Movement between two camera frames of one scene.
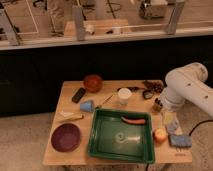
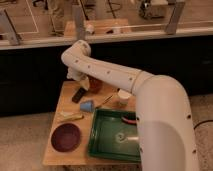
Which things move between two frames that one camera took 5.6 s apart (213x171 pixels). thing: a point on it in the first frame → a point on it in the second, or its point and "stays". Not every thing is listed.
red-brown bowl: (93, 83) stays
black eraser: (78, 95) stays
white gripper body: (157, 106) → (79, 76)
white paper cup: (124, 94) stays
